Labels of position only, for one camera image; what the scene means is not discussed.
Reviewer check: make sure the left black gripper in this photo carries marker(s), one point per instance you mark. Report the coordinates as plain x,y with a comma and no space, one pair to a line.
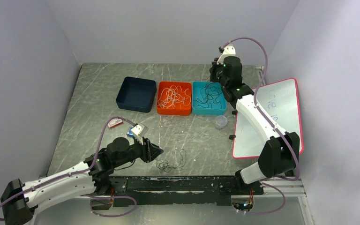
149,151

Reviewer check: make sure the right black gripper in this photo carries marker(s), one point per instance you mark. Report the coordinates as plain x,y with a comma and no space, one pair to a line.
212,70

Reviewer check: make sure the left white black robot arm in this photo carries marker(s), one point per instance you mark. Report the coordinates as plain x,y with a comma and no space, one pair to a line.
21,200

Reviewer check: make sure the teal square bin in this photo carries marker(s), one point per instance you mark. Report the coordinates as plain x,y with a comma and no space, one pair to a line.
208,99

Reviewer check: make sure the small blue object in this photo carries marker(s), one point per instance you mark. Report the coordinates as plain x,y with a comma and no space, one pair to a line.
130,133

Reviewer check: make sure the red white small box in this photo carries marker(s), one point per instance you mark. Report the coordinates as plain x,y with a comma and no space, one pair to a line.
114,122

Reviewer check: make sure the orange square bin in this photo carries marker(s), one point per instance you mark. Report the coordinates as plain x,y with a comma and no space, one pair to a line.
174,98

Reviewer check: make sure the clear small round container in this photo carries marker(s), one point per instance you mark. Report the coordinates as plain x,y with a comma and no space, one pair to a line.
220,122

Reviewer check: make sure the dark navy square bin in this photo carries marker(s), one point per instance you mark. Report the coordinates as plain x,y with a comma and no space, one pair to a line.
136,94

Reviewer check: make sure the pink framed whiteboard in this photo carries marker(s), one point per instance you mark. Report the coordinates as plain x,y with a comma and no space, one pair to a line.
281,102

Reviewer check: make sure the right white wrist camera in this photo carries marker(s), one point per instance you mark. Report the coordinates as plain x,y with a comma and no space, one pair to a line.
226,51

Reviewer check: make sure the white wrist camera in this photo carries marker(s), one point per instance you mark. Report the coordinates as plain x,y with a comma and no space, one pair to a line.
226,51
139,131

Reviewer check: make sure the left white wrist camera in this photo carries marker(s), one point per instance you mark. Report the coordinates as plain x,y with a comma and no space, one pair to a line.
139,131

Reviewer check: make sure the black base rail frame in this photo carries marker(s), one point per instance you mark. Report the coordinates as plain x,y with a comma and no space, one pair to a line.
155,190

